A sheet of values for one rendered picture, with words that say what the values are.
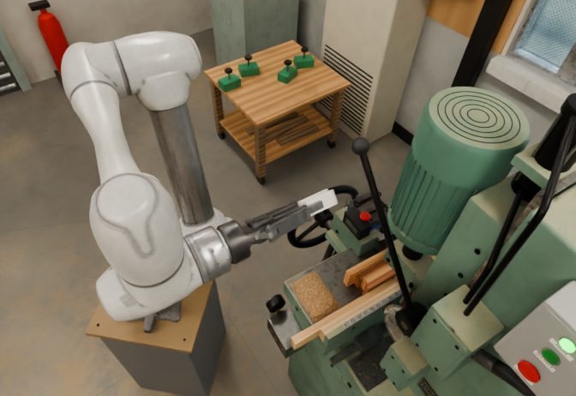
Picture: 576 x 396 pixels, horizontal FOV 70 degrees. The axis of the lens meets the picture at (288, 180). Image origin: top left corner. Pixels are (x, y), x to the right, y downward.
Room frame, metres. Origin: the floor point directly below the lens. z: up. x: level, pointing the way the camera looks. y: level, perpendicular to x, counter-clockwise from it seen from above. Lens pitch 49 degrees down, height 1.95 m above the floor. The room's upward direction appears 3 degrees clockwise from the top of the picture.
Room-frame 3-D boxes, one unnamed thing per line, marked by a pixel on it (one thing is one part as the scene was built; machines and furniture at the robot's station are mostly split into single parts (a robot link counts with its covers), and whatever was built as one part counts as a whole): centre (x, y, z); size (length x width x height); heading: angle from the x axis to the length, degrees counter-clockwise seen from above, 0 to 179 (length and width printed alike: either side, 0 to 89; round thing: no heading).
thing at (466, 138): (0.56, -0.31, 1.35); 0.18 x 0.18 x 0.31
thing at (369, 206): (0.73, -0.23, 0.99); 0.13 x 0.11 x 0.06; 123
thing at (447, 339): (0.29, -0.30, 1.22); 0.09 x 0.08 x 0.15; 33
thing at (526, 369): (0.19, -0.34, 1.36); 0.03 x 0.01 x 0.03; 33
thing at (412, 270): (0.54, -0.32, 1.03); 0.14 x 0.07 x 0.09; 33
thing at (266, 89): (2.05, 0.10, 0.32); 0.66 x 0.57 x 0.64; 128
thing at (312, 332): (0.55, -0.31, 0.92); 0.65 x 0.02 x 0.04; 123
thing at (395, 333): (0.38, -0.28, 1.02); 0.12 x 0.03 x 0.12; 33
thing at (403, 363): (0.31, -0.28, 1.02); 0.09 x 0.07 x 0.12; 123
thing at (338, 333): (0.54, -0.36, 0.93); 0.60 x 0.02 x 0.06; 123
